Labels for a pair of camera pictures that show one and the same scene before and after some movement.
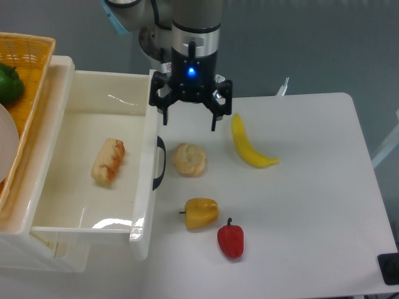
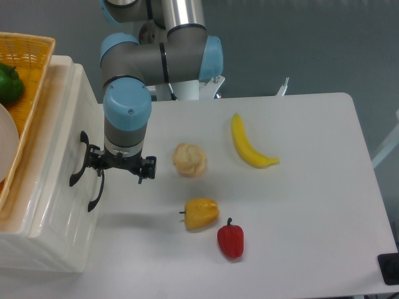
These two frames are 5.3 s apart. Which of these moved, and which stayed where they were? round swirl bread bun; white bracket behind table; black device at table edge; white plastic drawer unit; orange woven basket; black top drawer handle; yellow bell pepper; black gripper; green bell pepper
Moved: white plastic drawer unit; black gripper; black top drawer handle
Stayed: round swirl bread bun; green bell pepper; yellow bell pepper; orange woven basket; white bracket behind table; black device at table edge
